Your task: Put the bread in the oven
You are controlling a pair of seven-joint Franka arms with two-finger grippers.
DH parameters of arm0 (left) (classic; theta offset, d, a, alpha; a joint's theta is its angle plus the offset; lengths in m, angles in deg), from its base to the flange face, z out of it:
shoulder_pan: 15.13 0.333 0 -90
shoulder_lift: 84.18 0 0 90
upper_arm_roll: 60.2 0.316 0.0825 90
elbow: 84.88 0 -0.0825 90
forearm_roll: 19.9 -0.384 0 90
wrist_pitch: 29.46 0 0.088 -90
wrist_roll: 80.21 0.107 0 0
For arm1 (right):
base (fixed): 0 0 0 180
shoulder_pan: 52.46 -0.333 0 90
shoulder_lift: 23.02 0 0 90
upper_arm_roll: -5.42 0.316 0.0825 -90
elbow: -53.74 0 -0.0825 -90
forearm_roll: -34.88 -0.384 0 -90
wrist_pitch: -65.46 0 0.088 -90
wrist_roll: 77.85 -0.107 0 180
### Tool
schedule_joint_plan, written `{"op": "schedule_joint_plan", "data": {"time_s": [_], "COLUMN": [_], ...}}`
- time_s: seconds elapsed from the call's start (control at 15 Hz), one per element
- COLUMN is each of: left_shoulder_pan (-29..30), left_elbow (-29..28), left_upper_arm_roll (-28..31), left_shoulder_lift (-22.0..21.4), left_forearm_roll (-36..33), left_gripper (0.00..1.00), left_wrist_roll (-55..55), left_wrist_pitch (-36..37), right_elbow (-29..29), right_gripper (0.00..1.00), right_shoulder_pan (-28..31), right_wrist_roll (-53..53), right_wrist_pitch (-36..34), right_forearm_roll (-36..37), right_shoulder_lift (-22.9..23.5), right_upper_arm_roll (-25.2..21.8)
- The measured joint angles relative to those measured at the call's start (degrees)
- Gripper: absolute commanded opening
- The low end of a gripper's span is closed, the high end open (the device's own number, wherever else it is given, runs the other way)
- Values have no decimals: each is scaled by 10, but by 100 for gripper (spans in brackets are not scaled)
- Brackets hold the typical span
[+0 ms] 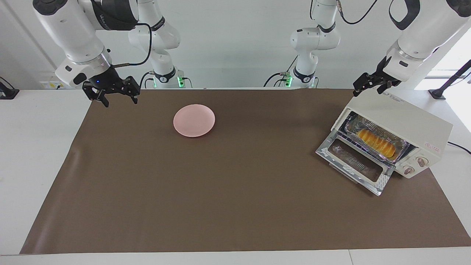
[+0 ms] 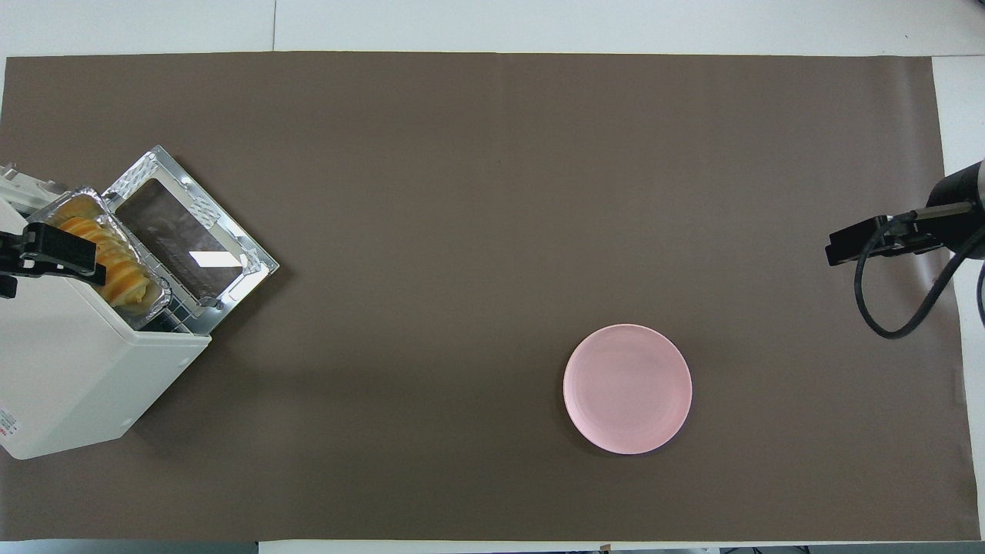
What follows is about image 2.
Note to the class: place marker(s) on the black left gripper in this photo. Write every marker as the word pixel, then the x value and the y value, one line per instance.
pixel 9 246

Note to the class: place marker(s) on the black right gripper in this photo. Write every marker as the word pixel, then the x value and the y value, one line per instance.
pixel 962 192

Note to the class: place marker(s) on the golden twisted bread loaf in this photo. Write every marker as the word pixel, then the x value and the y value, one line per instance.
pixel 123 277

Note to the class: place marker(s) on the aluminium foil tray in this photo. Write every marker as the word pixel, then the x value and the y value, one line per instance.
pixel 158 296

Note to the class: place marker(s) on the white toaster oven body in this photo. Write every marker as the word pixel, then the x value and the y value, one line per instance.
pixel 69 369

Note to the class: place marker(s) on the chrome glass oven door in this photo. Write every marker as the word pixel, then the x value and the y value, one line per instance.
pixel 185 231

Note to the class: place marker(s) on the pink round plate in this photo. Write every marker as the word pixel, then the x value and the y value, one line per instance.
pixel 627 388

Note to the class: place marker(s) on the brown table mat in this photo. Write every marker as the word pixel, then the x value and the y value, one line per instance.
pixel 462 231

